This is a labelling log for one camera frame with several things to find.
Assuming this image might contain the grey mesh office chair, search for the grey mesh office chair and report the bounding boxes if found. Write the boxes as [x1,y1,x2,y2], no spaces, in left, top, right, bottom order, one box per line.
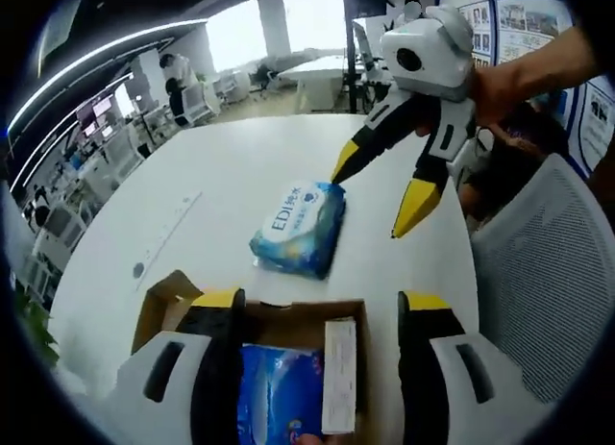
[473,152,603,408]

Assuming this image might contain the row of white office chairs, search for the row of white office chairs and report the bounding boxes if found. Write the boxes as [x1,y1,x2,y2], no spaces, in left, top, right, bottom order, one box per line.
[28,84,225,283]

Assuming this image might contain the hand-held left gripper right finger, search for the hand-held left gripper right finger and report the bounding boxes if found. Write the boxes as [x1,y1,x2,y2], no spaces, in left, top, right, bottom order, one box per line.
[397,290,530,445]

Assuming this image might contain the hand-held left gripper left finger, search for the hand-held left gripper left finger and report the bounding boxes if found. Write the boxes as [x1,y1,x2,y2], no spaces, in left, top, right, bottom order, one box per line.
[116,286,247,445]

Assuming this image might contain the green potted plant white pot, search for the green potted plant white pot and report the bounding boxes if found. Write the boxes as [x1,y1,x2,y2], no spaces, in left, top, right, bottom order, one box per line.
[12,279,62,372]

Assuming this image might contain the blue framed wall display board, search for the blue framed wall display board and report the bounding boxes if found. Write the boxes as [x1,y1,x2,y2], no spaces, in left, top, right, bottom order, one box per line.
[434,0,615,180]

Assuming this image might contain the long ceiling light strip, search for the long ceiling light strip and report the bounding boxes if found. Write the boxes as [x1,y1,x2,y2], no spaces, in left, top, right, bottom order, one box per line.
[8,25,175,132]

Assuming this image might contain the person's right hand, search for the person's right hand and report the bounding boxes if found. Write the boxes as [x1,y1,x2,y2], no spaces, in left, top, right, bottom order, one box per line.
[413,60,525,139]

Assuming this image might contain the small white carton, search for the small white carton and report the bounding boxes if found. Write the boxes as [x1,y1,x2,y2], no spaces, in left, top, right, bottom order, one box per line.
[320,319,359,436]

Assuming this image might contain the blue wet wipes soft pack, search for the blue wet wipes soft pack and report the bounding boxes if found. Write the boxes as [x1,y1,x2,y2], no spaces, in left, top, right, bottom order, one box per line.
[248,179,348,280]

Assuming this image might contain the wall display screens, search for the wall display screens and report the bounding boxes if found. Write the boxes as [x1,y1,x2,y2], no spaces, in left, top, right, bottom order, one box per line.
[75,96,115,139]

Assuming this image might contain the blue tissue soft pack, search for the blue tissue soft pack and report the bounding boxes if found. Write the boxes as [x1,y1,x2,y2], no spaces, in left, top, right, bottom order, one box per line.
[237,343,329,445]

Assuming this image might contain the brown cardboard shoe box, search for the brown cardboard shoe box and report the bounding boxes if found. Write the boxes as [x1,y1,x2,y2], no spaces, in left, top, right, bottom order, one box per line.
[130,269,371,445]

